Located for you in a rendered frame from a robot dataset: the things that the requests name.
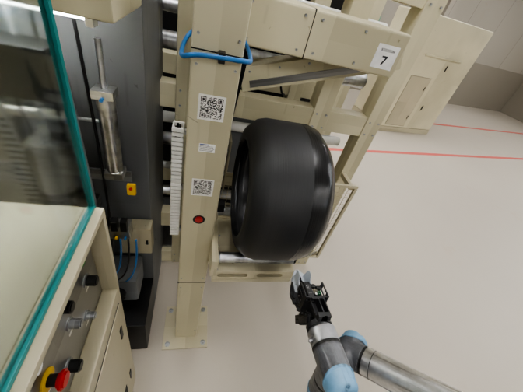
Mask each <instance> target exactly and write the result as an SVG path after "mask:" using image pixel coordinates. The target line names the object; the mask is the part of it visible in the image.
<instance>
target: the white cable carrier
mask: <svg viewBox="0 0 523 392"><path fill-rule="evenodd" d="M184 125H185V122H183V121H173V125H172V133H171V134H172V138H171V139H172V142H171V145H172V146H171V153H172V154H171V179H170V188H171V189H170V235H179V231H181V225H180V215H181V189H182V190H183V186H184V184H183V183H182V168H183V152H184V135H186V131H187V128H185V127H184ZM181 126H183V127H181Z"/></svg>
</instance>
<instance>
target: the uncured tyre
mask: <svg viewBox="0 0 523 392"><path fill-rule="evenodd" d="M334 197H335V169H334V164H333V160H332V154H331V152H330V150H329V147H328V145H327V144H326V142H325V140H324V139H323V138H322V136H321V134H320V133H319V131H318V130H316V129H315V128H312V127H311V126H309V125H307V124H301V123H296V122H291V121H281V120H276V119H271V118H260V119H257V120H255V121H253V122H252V123H251V124H249V125H248V126H247V127H246V128H245V129H244V131H243V133H242V136H241V137H240V142H239V145H238V149H237V155H236V159H235V164H234V168H233V179H232V187H231V201H230V217H231V230H232V237H233V243H234V246H235V247H236V248H237V249H238V250H239V251H240V252H241V253H242V254H243V255H244V256H245V257H247V258H250V259H252V260H275V261H295V260H298V259H301V258H303V257H306V256H307V255H308V254H309V253H310V252H311V251H312V250H313V249H314V248H315V247H316V246H317V245H318V244H319V242H320V241H321V239H322V237H323V236H324V234H325V231H326V229H327V228H328V224H329V221H330V218H331V215H332V209H333V204H334Z"/></svg>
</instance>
